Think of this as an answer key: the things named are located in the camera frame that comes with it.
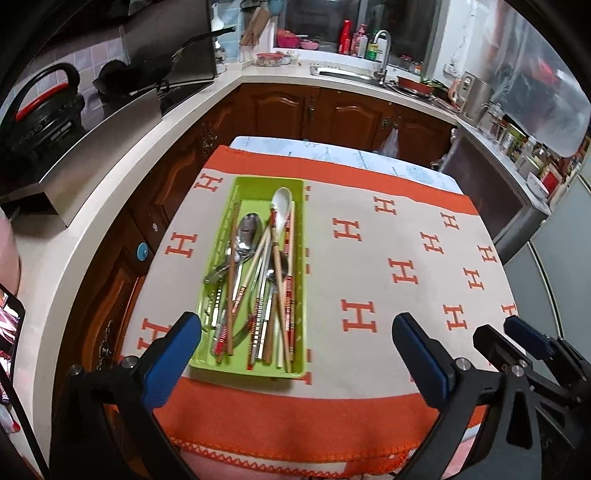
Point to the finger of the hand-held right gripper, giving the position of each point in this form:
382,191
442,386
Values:
491,344
526,333

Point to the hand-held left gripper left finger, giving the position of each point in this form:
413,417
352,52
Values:
173,355

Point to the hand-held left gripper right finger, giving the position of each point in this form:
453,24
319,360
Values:
418,355

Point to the green plastic utensil tray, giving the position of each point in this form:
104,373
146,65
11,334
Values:
205,295

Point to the white ceramic spoon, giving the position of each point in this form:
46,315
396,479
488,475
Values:
280,199

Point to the grey refrigerator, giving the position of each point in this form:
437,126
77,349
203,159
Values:
558,258

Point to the orange patterned blanket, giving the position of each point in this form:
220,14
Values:
369,277

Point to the blue round knob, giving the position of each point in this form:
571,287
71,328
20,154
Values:
143,251

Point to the white bowl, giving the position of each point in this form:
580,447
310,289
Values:
538,184

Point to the dark steel kitchen appliance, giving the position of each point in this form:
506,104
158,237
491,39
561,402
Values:
489,184

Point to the colourful packets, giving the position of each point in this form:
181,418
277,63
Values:
9,323

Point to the pink rice cooker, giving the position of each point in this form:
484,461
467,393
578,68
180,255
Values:
7,258

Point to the row of condiment jars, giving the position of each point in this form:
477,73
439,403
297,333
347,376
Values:
512,138

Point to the hanging plastic bag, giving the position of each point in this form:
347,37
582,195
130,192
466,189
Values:
390,143

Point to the stainless steel stove guard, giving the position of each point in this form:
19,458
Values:
101,147

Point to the light blue tablecloth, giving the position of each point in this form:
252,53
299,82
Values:
323,150

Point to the steel electric kettle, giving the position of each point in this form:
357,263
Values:
473,94

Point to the clear plastic bag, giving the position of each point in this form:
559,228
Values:
540,78

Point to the black gas stove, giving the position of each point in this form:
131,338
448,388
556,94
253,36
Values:
184,90

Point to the black and red kettle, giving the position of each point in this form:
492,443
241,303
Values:
41,124

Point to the wooden kitchen cabinets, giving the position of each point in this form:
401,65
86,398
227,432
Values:
277,110

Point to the red frying pan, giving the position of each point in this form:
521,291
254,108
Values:
415,84

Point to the black wok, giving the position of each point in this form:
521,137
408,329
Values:
129,74

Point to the steel sink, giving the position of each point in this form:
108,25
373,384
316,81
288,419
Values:
341,73

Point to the small steel pot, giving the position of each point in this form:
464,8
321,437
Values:
220,53

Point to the steel faucet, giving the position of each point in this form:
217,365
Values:
383,50

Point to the green bottle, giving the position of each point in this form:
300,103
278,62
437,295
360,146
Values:
371,48

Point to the bowl with food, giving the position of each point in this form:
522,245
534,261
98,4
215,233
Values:
270,59

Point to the pink bowl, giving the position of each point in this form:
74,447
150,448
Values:
288,39
309,44

